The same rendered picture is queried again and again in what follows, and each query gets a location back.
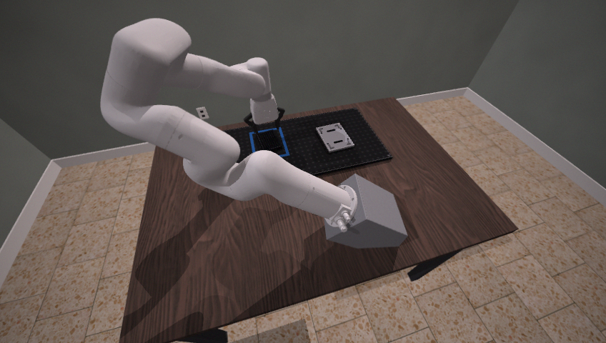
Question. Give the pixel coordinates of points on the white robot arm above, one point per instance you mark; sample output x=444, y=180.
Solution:
x=146, y=56

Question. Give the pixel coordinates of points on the black perforated breadboard plate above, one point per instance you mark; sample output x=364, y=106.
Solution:
x=307, y=150

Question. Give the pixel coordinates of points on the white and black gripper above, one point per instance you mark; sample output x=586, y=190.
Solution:
x=263, y=112

